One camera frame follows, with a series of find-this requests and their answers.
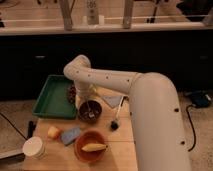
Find yellow banana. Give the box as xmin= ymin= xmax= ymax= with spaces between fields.
xmin=82 ymin=143 xmax=107 ymax=152

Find grey cloth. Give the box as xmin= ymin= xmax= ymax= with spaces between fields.
xmin=102 ymin=96 xmax=122 ymax=108

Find black table clamp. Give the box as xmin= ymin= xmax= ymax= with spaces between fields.
xmin=27 ymin=121 xmax=36 ymax=139

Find black floor cable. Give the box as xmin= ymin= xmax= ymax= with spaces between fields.
xmin=0 ymin=112 xmax=28 ymax=141

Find silver fork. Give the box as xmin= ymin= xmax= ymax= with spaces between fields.
xmin=86 ymin=101 xmax=94 ymax=118

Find purple bowl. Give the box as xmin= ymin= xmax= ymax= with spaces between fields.
xmin=78 ymin=100 xmax=102 ymax=123

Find dark blue floor object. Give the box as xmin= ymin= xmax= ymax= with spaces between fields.
xmin=189 ymin=92 xmax=211 ymax=108

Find white paper cup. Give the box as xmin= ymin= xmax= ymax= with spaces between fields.
xmin=22 ymin=136 xmax=45 ymax=158

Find green plastic tray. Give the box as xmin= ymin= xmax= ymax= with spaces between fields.
xmin=33 ymin=75 xmax=77 ymax=120

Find blue sponge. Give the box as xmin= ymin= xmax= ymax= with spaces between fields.
xmin=61 ymin=127 xmax=81 ymax=146

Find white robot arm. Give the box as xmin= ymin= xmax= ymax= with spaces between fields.
xmin=63 ymin=55 xmax=191 ymax=171

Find brown pine cone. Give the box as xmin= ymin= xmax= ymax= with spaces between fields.
xmin=67 ymin=85 xmax=76 ymax=103

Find orange bowl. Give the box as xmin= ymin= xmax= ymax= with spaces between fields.
xmin=74 ymin=130 xmax=107 ymax=164

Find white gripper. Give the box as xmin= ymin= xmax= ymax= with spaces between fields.
xmin=75 ymin=81 xmax=98 ymax=104

